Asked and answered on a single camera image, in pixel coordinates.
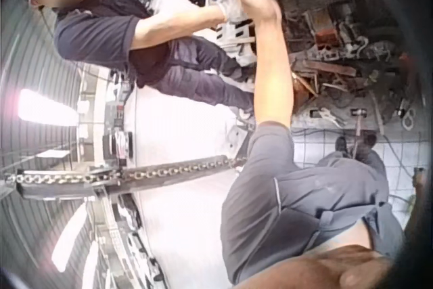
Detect dismantled car front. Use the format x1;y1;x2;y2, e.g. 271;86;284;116
168;0;422;129

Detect floor cable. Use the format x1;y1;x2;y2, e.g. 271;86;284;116
382;133;419;222

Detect silver locking pliers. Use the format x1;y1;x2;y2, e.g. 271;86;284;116
309;108;348;128

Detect workshop rack with equipment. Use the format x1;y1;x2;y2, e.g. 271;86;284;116
76;65;137;134

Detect grey steel pulling beam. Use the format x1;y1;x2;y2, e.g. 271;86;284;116
15;155;237;202

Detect person's legs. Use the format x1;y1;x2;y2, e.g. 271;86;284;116
319;135;390;185

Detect steel pulling chain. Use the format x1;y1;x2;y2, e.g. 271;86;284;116
5;155;250;185

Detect steel hammer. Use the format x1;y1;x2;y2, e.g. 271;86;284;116
350;108;370;156

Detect metal shackle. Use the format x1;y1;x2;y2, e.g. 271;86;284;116
401;108;416;131

